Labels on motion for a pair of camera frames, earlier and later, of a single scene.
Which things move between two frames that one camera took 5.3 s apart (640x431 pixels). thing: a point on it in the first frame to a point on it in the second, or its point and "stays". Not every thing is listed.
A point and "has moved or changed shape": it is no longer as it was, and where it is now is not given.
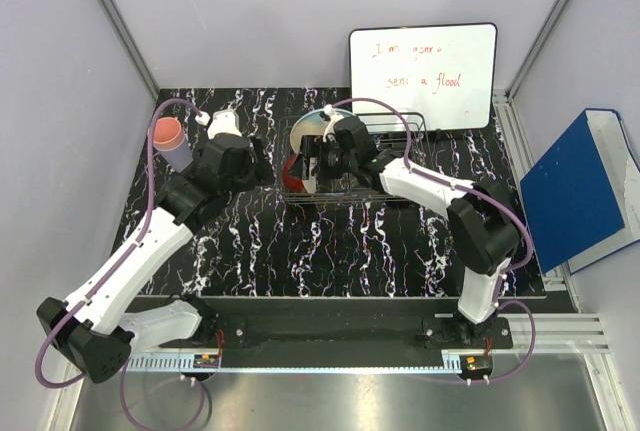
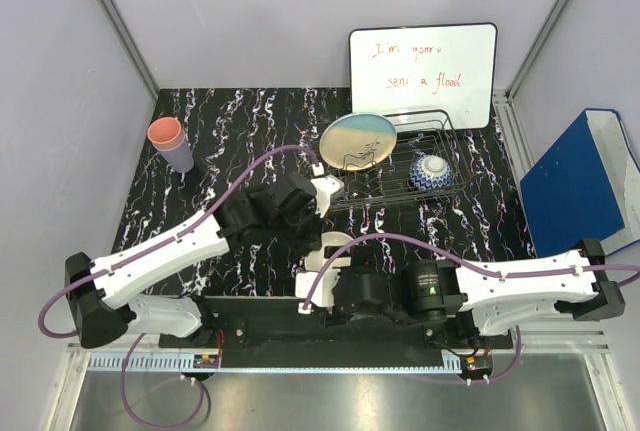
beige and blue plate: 313,122 has moved or changed shape
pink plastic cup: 168,134 stays
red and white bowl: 300,186 has moved or changed shape
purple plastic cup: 180,157 stays
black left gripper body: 255,174 to 298,232
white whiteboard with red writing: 440,76 stays
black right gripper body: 332,163 to 362,259
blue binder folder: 582,197 stays
